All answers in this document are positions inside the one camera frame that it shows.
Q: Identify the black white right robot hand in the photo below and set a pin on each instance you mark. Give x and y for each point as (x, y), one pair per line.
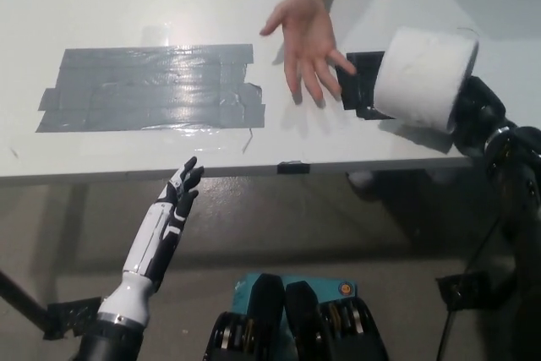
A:
(479, 120)

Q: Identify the bare person hand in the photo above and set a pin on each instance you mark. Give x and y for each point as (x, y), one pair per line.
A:
(306, 35)

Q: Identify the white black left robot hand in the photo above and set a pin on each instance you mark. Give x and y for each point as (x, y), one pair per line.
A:
(148, 247)

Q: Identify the white toilet paper roll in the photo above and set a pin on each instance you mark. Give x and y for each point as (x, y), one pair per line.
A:
(422, 78)

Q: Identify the black tape square patch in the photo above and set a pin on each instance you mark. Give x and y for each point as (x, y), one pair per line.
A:
(359, 86)

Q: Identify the white object under table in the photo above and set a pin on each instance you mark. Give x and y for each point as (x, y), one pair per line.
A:
(360, 178)

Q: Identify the black diagonal pole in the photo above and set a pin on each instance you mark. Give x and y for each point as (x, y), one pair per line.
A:
(21, 297)

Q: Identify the grey duct tape patch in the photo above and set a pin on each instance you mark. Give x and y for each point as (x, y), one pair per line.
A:
(143, 90)

